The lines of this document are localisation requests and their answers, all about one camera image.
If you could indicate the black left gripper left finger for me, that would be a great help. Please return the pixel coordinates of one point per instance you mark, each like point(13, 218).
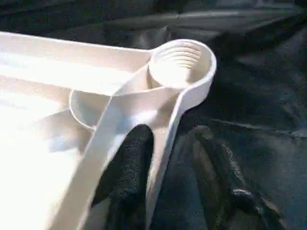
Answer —
point(129, 172)

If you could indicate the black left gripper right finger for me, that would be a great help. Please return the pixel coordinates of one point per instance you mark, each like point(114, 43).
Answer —
point(225, 182)

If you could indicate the white plastic table top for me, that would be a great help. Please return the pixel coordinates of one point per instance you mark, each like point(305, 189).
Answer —
point(48, 95)

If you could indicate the black work mat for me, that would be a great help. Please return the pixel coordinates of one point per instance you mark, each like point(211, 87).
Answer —
point(263, 95)

